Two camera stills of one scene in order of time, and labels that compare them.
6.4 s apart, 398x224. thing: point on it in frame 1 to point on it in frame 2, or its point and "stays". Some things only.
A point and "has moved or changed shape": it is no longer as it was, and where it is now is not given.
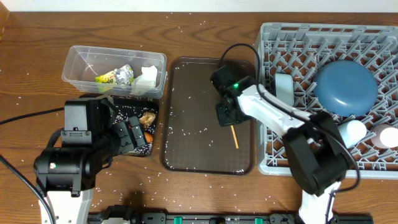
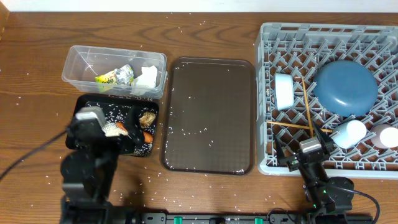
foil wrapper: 124,75 stays
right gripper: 229,112 to 298,159
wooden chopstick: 235,137 has moved or changed shape
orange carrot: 149,137 stays
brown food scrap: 147,118 stays
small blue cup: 352,132 stays
